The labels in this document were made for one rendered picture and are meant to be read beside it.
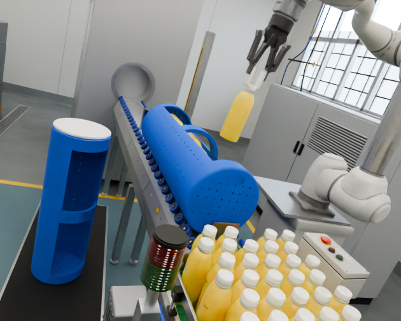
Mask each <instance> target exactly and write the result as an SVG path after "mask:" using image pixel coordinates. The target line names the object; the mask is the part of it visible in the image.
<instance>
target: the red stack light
mask: <svg viewBox="0 0 401 321"><path fill-rule="evenodd" d="M187 245H188V244H187ZM186 248H187V246H185V247H183V248H179V249H171V248H166V247H164V246H162V245H160V244H159V243H157V242H156V241H155V239H154V237H153V233H152V235H151V240H150V244H149V246H148V250H147V253H146V254H147V258H148V259H149V261H150V262H151V263H152V264H154V265H155V266H157V267H160V268H163V269H174V268H177V267H178V266H180V265H181V263H182V260H183V257H184V254H185V251H186Z"/></svg>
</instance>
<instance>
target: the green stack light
mask: <svg viewBox="0 0 401 321"><path fill-rule="evenodd" d="M180 266H181V265H180ZM180 266H178V267H176V268H174V269H163V268H160V267H157V266H155V265H154V264H152V263H151V262H150V261H149V259H148V258H147V255H146V257H145V260H144V264H143V268H142V271H141V275H140V279H141V282H142V284H143V285H144V286H145V287H146V288H148V289H150V290H152V291H155V292H167V291H168V290H171V289H172V288H173V287H174V284H175V281H176V278H177V275H178V272H179V269H180Z"/></svg>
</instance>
